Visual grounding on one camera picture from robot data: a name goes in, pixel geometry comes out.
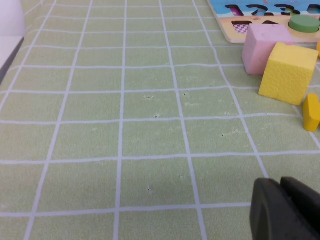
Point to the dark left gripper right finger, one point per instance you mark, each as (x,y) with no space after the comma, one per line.
(307,205)

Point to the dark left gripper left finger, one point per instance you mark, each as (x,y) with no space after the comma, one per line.
(270,215)

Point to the yellow H-shaped wooden piece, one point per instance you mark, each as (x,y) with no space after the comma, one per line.
(311,115)

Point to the green circle piece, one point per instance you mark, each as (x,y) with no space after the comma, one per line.
(303,23)

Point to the wooden number shape puzzle board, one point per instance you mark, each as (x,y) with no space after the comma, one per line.
(225,22)

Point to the yellow wooden cube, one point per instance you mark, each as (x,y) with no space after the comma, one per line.
(287,75)

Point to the green checkered tablecloth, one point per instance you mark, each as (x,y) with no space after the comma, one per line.
(150,137)

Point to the pink wooden cube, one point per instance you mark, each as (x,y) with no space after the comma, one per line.
(265,47)

